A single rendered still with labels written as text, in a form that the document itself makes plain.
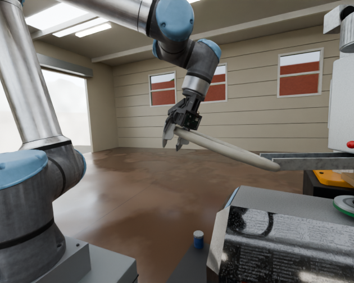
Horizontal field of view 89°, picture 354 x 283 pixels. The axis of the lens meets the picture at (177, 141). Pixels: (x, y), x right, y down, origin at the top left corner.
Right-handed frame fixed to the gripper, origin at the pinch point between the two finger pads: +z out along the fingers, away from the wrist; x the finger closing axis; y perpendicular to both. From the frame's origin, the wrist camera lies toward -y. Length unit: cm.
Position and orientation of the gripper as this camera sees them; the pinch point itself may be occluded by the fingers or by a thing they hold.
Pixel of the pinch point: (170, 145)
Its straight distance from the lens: 66.5
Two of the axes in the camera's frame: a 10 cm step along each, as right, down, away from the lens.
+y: 4.7, 2.8, -8.4
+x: 8.1, 2.4, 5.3
